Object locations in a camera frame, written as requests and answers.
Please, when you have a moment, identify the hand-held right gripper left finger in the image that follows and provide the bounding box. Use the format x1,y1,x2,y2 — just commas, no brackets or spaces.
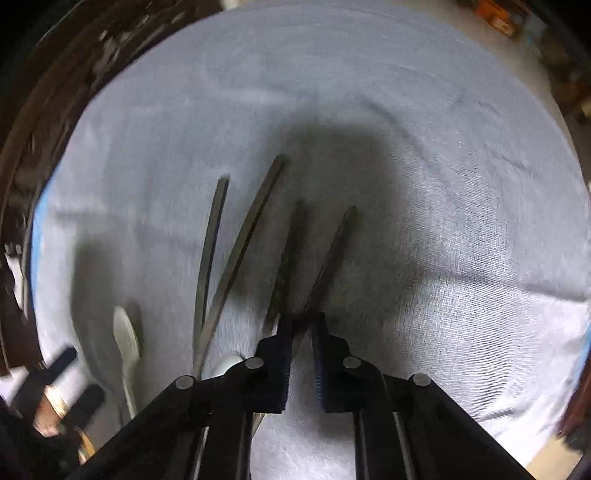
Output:
69,315,296,480

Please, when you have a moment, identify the white plastic spoon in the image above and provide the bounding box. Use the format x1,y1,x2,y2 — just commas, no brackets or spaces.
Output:
112,305,141,421

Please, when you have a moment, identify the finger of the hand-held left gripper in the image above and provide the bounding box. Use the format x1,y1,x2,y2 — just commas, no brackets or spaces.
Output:
68,384,107,424
25,347,79,403

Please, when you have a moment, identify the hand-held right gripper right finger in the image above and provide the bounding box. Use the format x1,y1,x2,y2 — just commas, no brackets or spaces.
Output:
310,313,539,480

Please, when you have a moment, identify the grey blanket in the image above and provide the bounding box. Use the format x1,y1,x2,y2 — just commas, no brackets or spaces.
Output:
30,0,591,480

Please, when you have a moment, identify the light blue cloth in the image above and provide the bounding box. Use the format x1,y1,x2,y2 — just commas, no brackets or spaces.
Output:
28,185,54,259

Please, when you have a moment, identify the orange box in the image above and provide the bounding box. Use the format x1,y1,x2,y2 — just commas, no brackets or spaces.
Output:
478,0,520,38

